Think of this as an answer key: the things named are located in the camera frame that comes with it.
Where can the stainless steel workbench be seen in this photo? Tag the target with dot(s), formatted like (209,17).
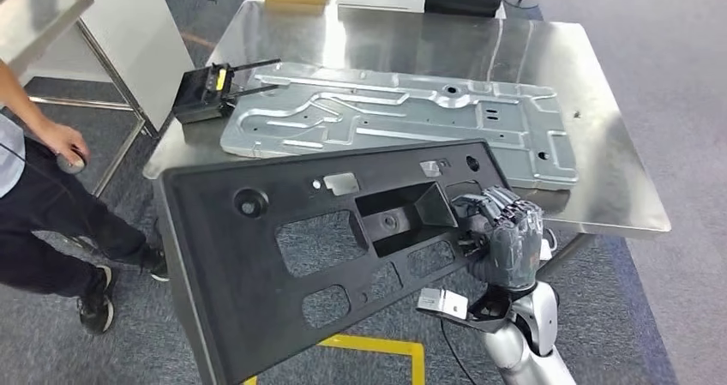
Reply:
(397,41)

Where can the black round handheld controller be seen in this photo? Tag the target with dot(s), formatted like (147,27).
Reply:
(71,165)

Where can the black radio box two antennas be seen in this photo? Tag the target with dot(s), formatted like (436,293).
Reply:
(196,101)

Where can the person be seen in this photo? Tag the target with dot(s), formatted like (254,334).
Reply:
(45,212)

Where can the white cabinet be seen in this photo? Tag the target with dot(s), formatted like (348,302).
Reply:
(130,47)

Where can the metal frame legs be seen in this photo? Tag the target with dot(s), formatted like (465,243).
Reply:
(34,19)

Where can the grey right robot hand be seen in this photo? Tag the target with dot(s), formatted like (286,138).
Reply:
(511,252)

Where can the stamped silver metal panel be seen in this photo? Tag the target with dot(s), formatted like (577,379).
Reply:
(397,115)

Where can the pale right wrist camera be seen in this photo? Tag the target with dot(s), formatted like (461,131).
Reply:
(443,304)

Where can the black plastic plate bracket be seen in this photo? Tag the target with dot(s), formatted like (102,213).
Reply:
(227,286)

